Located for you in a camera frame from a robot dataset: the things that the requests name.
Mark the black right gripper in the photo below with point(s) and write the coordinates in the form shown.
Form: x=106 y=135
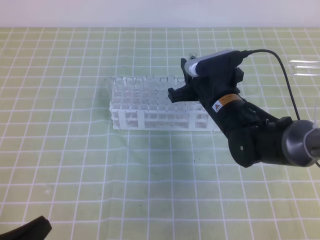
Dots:
x=208 y=90

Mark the clear glass test tube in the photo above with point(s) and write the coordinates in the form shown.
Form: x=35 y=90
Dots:
x=192 y=56

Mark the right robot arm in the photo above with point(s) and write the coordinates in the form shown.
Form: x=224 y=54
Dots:
x=253 y=135

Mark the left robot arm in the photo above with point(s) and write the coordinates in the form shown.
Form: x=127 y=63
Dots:
x=37 y=229

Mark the row of tubes in rack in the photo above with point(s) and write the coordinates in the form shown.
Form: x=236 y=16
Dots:
x=146 y=93

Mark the white plastic test tube rack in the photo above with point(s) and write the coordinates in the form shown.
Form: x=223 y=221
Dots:
x=180 y=116

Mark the clear test tube far right bottom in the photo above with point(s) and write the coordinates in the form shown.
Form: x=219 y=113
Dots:
x=307 y=74

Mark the clear test tube far right middle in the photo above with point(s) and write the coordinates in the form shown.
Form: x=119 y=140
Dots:
x=306 y=67

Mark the green checkered tablecloth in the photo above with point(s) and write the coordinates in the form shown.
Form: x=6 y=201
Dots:
x=61 y=158

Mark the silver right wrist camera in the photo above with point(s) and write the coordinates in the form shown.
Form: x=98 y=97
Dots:
x=213 y=64

